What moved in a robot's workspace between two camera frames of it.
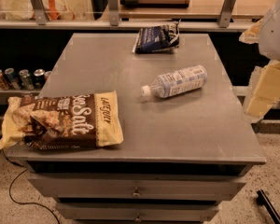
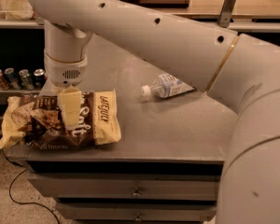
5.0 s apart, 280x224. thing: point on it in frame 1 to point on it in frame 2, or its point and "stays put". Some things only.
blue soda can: (12, 80) stays put
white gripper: (275, 35) to (66, 73)
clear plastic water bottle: (178, 81) stays put
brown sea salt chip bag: (71, 121) stays put
